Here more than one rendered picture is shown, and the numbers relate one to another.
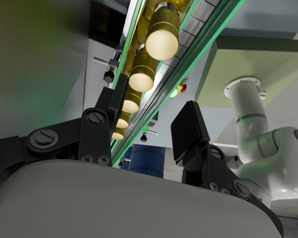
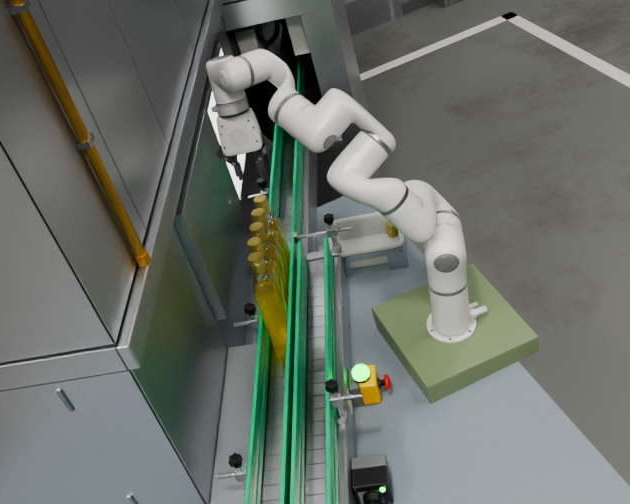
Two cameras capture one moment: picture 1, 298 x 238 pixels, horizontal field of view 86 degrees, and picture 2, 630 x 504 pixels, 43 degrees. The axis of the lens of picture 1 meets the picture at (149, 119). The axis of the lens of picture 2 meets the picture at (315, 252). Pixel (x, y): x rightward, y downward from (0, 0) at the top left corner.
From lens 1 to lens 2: 207 cm
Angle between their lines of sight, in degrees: 108
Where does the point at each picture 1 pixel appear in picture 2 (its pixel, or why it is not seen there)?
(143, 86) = (259, 212)
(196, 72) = (394, 369)
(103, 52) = (245, 352)
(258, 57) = (421, 293)
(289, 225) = not seen: outside the picture
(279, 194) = not seen: hidden behind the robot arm
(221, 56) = (382, 310)
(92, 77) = (232, 392)
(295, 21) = not seen: hidden behind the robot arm
